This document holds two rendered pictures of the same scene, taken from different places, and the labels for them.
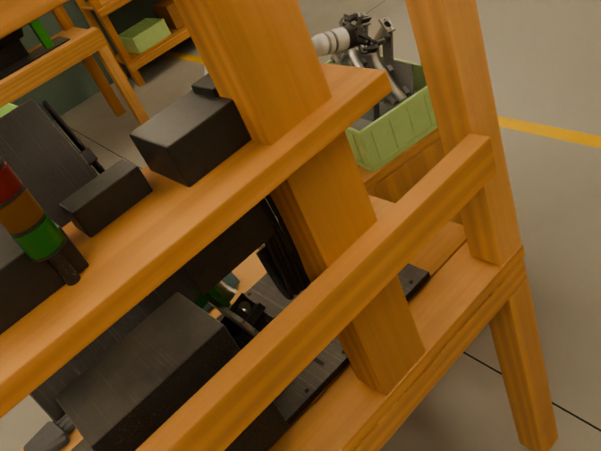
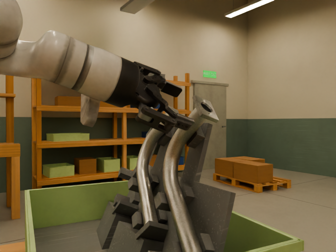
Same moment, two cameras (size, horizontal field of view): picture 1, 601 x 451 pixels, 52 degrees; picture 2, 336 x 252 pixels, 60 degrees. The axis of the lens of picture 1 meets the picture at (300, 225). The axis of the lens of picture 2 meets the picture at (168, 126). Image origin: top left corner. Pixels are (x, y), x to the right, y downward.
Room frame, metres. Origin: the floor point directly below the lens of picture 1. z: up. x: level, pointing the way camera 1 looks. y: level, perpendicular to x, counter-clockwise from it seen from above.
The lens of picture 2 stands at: (1.46, -0.40, 1.16)
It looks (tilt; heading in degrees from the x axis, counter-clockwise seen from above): 1 degrees down; 351
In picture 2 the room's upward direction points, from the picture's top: straight up
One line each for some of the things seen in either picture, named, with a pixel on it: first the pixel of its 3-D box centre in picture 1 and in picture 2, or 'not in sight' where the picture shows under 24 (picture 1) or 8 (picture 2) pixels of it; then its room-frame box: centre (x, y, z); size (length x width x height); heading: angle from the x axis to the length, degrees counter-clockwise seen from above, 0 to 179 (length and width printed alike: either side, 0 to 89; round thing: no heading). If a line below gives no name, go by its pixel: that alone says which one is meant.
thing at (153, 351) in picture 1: (181, 412); not in sight; (0.87, 0.38, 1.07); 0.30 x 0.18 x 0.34; 117
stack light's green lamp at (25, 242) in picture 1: (38, 236); not in sight; (0.72, 0.31, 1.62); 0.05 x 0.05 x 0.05
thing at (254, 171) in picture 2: not in sight; (249, 172); (6.60, -2.79, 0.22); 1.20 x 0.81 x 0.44; 19
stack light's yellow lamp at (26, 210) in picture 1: (17, 209); not in sight; (0.72, 0.31, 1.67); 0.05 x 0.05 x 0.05
